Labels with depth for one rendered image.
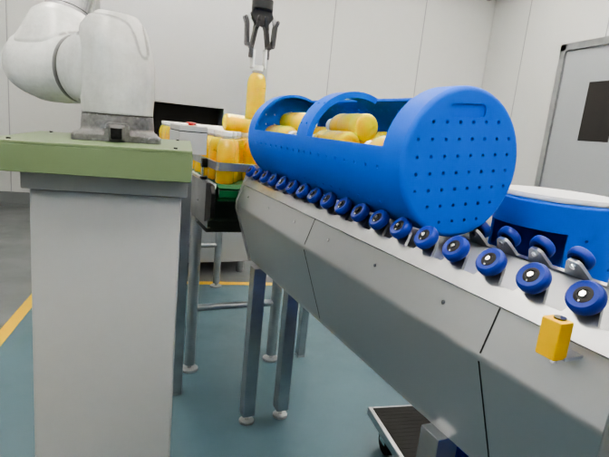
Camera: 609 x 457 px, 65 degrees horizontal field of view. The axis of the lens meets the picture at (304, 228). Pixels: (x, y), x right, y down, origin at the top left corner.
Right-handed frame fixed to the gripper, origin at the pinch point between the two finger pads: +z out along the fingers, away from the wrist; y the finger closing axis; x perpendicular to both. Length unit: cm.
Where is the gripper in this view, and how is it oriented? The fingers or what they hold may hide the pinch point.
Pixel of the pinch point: (258, 59)
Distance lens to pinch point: 183.1
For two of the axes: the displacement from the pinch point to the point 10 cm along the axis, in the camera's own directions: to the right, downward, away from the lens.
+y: 9.0, 0.0, 4.3
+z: -1.0, 9.7, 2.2
